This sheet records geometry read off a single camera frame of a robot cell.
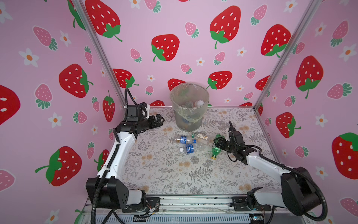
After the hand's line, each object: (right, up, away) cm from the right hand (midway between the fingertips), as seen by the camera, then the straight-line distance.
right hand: (216, 140), depth 88 cm
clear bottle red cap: (-11, +24, +2) cm, 27 cm away
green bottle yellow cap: (-2, -5, -4) cm, 7 cm away
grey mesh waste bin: (-21, +10, +12) cm, 26 cm away
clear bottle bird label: (-8, +1, +7) cm, 10 cm away
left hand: (-36, +13, -9) cm, 40 cm away
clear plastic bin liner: (-17, +29, +19) cm, 39 cm away
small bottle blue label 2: (-18, -6, +2) cm, 19 cm away
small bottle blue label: (-22, -1, +7) cm, 23 cm away
